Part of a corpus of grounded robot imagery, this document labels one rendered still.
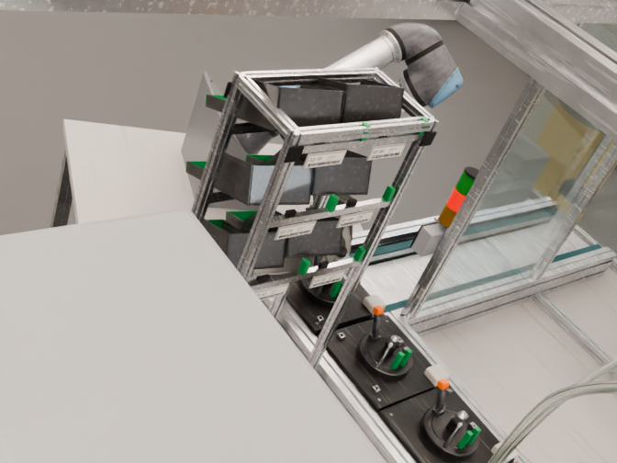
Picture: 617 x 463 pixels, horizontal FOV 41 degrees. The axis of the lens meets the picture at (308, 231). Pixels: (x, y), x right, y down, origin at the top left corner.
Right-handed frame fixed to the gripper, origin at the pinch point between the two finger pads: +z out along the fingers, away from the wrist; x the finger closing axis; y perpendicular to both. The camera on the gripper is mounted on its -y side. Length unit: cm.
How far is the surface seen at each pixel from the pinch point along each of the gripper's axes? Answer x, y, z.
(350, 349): 6.9, -8.0, 21.0
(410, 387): -0.8, -19.7, 30.8
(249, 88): 54, -43, -40
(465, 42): -423, 292, -104
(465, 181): -16.5, -29.4, -16.7
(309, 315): 10.2, 2.0, 12.7
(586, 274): -109, -1, 24
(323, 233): 28.8, -28.7, -11.0
